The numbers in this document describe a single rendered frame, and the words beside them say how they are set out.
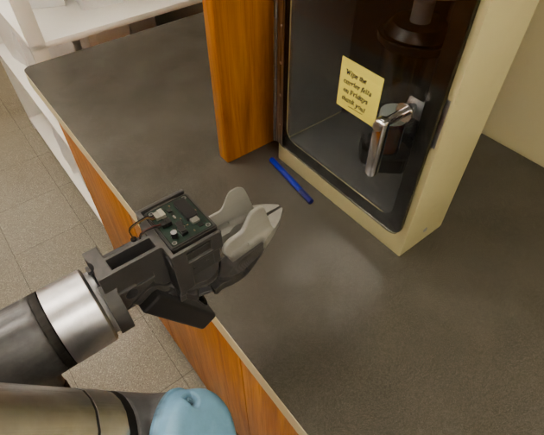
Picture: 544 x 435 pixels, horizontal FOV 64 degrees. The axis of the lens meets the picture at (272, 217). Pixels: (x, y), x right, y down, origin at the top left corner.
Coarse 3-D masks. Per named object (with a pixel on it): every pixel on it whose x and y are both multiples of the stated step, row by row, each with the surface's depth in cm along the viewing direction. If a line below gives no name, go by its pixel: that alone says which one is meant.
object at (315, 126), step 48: (288, 0) 63; (336, 0) 56; (384, 0) 50; (432, 0) 45; (480, 0) 42; (288, 48) 68; (336, 48) 60; (384, 48) 53; (432, 48) 48; (288, 96) 74; (336, 96) 64; (384, 96) 57; (432, 96) 51; (288, 144) 81; (336, 144) 70; (384, 192) 66
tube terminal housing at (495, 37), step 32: (512, 0) 44; (480, 32) 44; (512, 32) 49; (480, 64) 49; (448, 96) 50; (480, 96) 54; (448, 128) 54; (480, 128) 60; (288, 160) 86; (448, 160) 60; (416, 192) 62; (448, 192) 68; (416, 224) 68
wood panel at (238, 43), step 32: (224, 0) 66; (256, 0) 69; (224, 32) 69; (256, 32) 73; (224, 64) 73; (256, 64) 77; (224, 96) 77; (256, 96) 82; (224, 128) 82; (256, 128) 87
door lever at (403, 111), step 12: (396, 108) 56; (408, 108) 54; (384, 120) 53; (396, 120) 54; (408, 120) 55; (372, 132) 54; (384, 132) 53; (372, 144) 55; (384, 144) 55; (372, 156) 56; (372, 168) 58
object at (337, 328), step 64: (64, 64) 114; (128, 64) 114; (192, 64) 114; (64, 128) 101; (128, 128) 96; (192, 128) 96; (128, 192) 82; (192, 192) 82; (256, 192) 82; (320, 192) 82; (512, 192) 82; (320, 256) 72; (384, 256) 72; (448, 256) 72; (512, 256) 72; (256, 320) 64; (320, 320) 64; (384, 320) 64; (448, 320) 64; (512, 320) 64; (320, 384) 58; (384, 384) 58; (448, 384) 58; (512, 384) 58
